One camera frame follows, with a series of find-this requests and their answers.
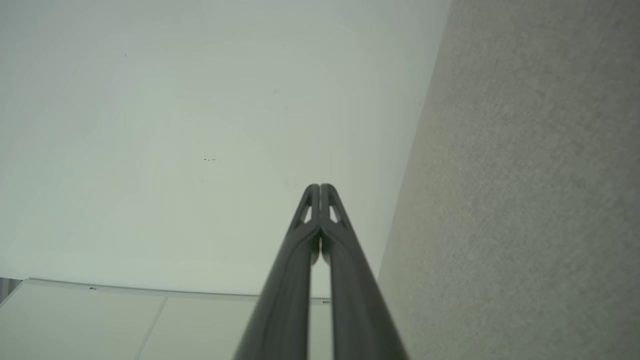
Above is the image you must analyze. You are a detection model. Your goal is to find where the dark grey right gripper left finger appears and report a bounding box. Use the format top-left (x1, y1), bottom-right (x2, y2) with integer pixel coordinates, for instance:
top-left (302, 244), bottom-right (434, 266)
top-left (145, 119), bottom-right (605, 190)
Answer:
top-left (232, 183), bottom-right (321, 360)

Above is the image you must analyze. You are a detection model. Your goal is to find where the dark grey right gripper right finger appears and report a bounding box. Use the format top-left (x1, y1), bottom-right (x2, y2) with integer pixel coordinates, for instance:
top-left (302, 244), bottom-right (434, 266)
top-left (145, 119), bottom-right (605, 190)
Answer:
top-left (320, 183), bottom-right (411, 360)

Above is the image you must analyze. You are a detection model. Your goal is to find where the grey fabric sofa cushion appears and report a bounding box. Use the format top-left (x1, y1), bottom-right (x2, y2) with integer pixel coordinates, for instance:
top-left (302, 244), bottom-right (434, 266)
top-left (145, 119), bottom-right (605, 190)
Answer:
top-left (377, 0), bottom-right (640, 360)

